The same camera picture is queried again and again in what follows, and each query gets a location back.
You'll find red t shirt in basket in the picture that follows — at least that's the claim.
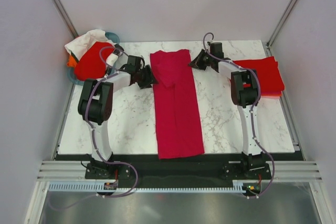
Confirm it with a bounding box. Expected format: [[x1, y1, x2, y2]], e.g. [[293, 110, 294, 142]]
[[74, 42, 112, 81]]

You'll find magenta t shirt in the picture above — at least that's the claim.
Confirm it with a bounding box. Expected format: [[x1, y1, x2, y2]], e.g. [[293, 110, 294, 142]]
[[150, 49, 205, 159]]

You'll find right aluminium frame post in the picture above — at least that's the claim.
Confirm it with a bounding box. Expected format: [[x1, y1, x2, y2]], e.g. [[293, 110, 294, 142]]
[[265, 0, 299, 48]]

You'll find left aluminium frame post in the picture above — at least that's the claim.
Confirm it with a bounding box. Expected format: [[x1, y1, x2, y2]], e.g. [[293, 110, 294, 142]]
[[52, 0, 78, 38]]

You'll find orange garment in basket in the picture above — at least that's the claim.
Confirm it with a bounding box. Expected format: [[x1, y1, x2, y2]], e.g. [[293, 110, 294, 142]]
[[67, 55, 78, 68]]

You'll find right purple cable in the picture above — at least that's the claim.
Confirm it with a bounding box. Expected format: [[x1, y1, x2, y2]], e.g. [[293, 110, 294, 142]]
[[203, 33, 276, 200]]

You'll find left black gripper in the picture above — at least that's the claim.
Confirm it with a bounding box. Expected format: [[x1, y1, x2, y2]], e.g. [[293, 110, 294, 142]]
[[136, 65, 159, 90]]

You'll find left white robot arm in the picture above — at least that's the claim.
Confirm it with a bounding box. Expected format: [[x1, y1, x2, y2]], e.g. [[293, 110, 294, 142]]
[[78, 56, 157, 179]]

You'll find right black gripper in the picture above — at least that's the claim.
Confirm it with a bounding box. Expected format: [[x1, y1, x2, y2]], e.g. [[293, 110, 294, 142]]
[[188, 49, 214, 71]]

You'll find purple cable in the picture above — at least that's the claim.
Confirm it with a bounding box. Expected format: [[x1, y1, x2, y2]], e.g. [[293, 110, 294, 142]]
[[86, 46, 139, 200], [203, 33, 276, 200]]

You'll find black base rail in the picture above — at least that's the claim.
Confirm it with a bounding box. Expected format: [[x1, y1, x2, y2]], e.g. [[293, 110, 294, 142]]
[[85, 154, 271, 189]]

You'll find teal laundry basket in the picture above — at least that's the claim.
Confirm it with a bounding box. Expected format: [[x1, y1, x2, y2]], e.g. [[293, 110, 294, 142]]
[[67, 31, 120, 86]]

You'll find white t shirt in basket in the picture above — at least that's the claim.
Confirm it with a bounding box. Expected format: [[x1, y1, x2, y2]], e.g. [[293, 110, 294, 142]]
[[65, 29, 109, 60]]

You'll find aluminium frame post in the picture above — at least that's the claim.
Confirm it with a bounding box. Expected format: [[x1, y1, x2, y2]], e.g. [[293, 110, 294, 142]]
[[52, 0, 78, 38], [265, 0, 299, 48]]

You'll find folded orange t shirt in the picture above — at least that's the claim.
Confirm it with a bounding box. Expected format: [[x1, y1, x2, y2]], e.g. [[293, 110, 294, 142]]
[[261, 90, 282, 98]]

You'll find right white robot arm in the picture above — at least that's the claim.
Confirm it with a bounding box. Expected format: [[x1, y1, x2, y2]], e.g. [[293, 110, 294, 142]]
[[188, 42, 265, 179]]

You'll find black white garment in basket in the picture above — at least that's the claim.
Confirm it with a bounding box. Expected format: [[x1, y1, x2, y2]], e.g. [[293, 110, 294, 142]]
[[102, 44, 124, 76]]

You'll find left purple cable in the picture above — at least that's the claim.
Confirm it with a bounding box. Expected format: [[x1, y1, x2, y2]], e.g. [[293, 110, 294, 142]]
[[86, 46, 139, 200]]

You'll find white slotted cable duct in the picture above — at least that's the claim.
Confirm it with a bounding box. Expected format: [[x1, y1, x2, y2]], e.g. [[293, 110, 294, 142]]
[[48, 181, 261, 193]]

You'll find folded red t shirt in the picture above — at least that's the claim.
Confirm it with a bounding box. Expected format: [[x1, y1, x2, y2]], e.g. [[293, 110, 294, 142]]
[[234, 56, 285, 92]]

